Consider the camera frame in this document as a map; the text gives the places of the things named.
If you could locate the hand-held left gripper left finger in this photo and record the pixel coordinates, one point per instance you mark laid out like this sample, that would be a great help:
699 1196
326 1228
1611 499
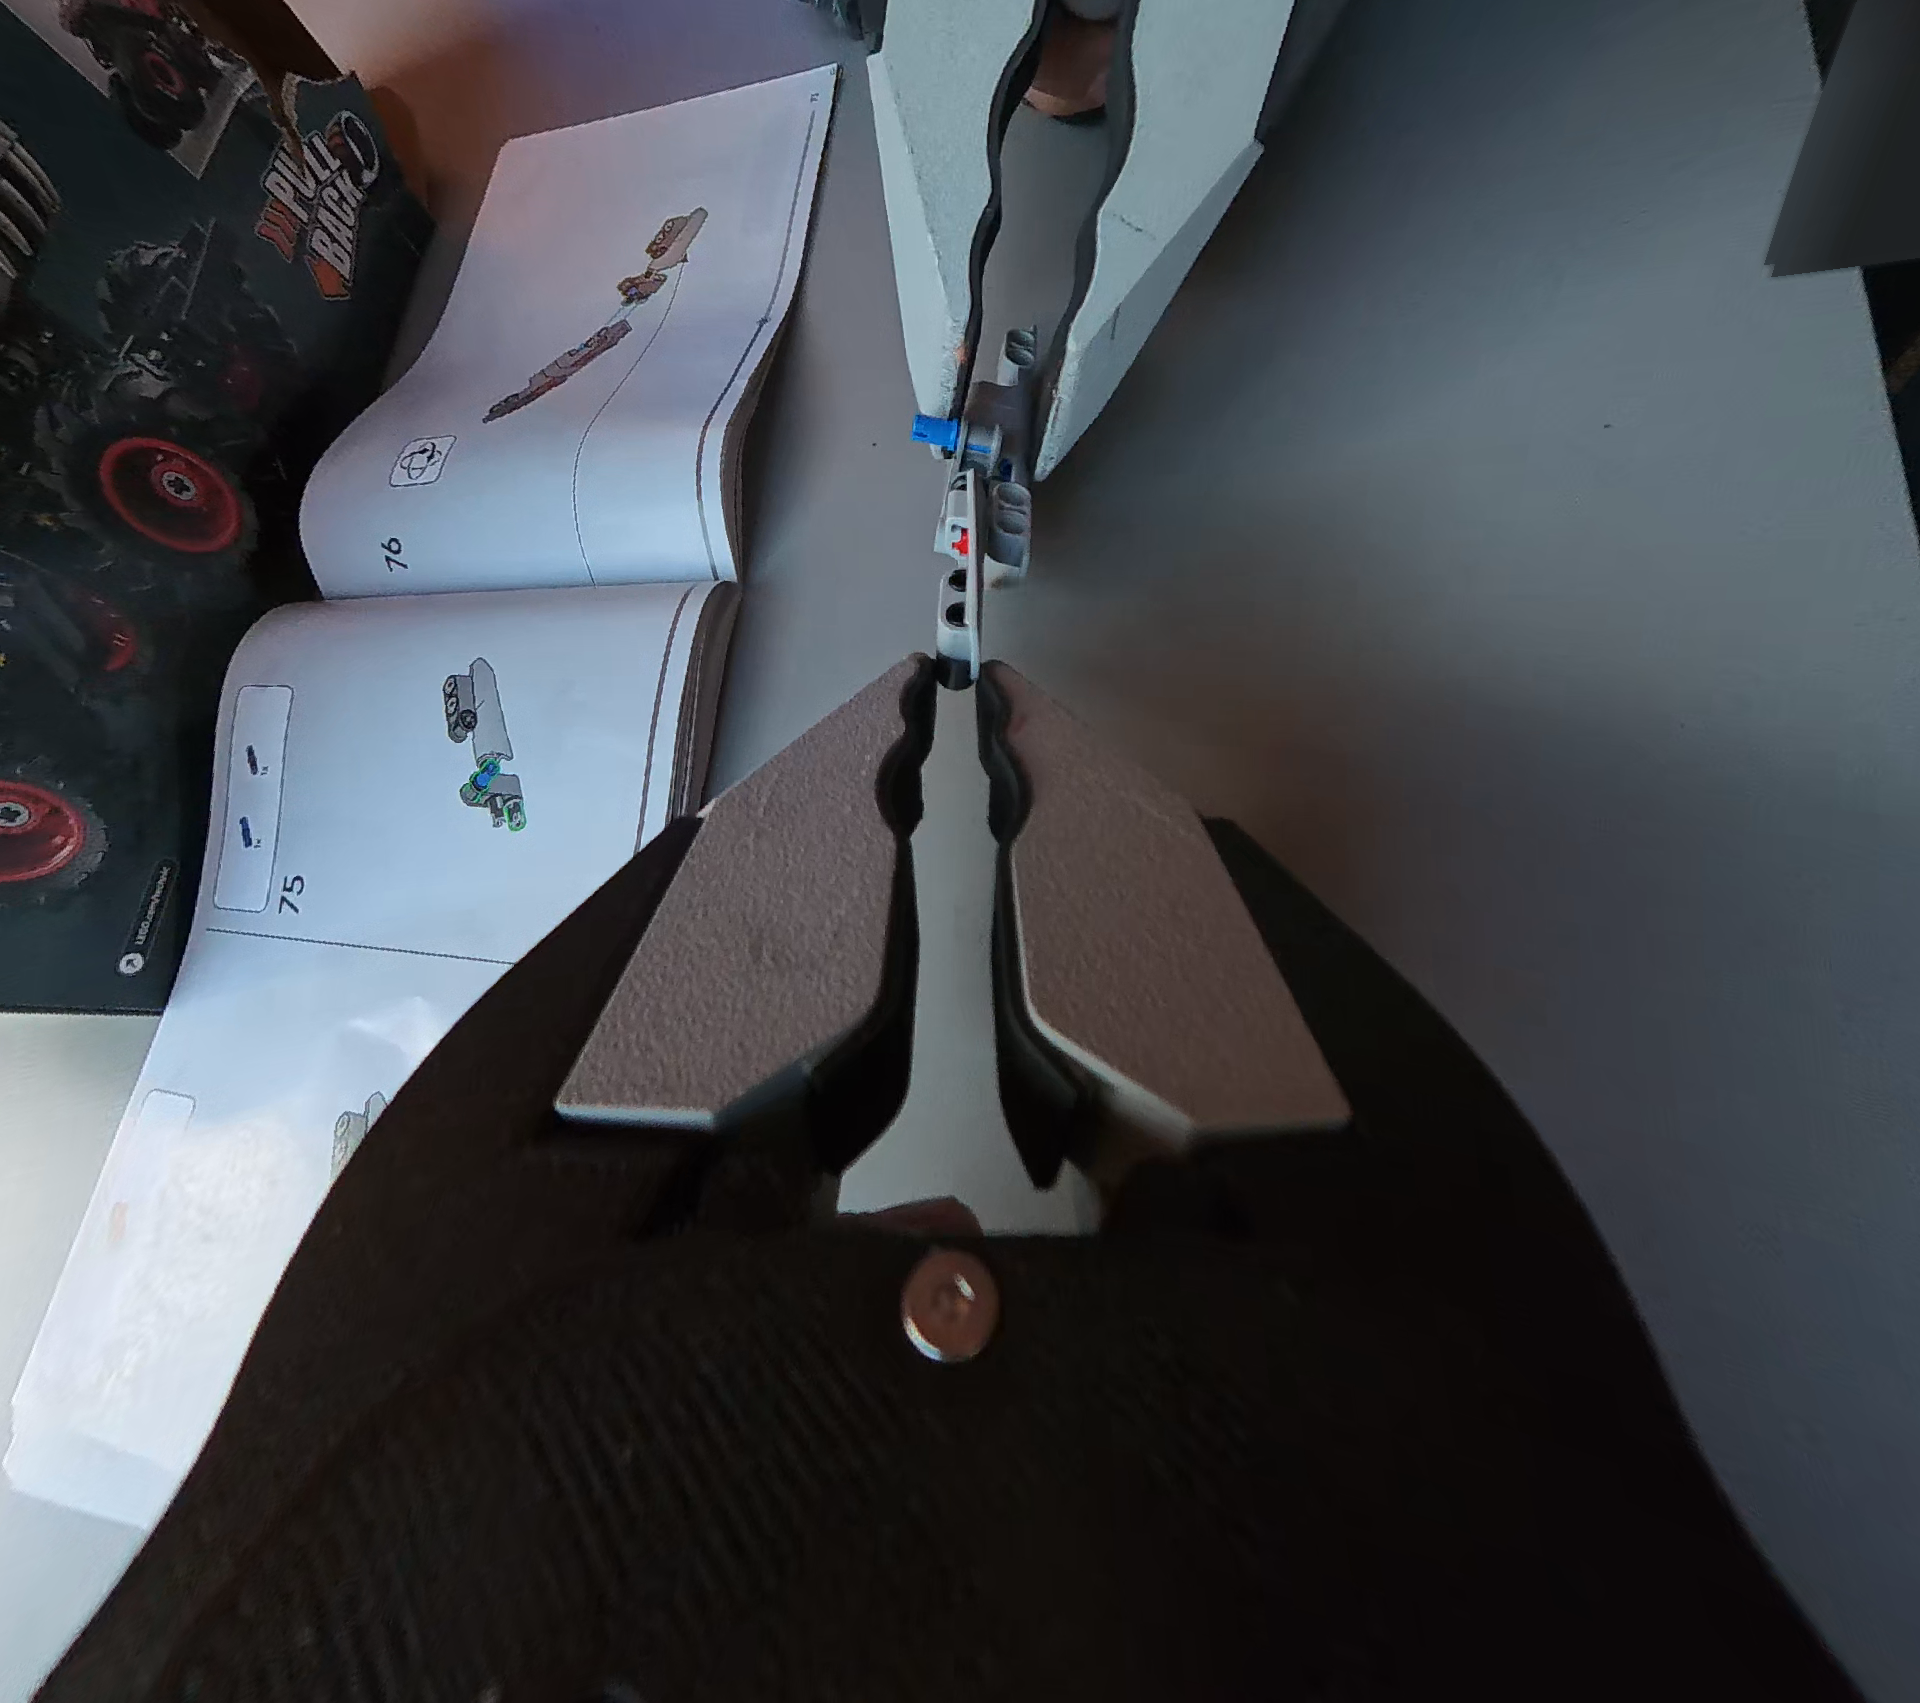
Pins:
750 925

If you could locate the grey sheet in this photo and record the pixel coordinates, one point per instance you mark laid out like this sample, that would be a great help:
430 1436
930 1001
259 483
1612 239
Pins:
1853 129

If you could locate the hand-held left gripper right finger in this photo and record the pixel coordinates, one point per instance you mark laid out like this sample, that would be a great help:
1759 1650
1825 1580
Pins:
1155 955

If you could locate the black lego set box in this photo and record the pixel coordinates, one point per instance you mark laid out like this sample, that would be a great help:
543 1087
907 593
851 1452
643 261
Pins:
180 383

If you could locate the person's right hand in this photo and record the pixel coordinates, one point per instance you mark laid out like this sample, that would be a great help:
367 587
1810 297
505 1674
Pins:
1072 77

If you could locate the grey lego assembly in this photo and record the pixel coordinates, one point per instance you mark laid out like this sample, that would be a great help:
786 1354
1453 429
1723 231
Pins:
974 519

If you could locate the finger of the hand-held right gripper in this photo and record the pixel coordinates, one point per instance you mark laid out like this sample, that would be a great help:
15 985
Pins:
960 9
1214 53

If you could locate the white instruction booklet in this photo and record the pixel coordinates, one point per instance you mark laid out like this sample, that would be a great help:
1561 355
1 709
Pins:
600 309

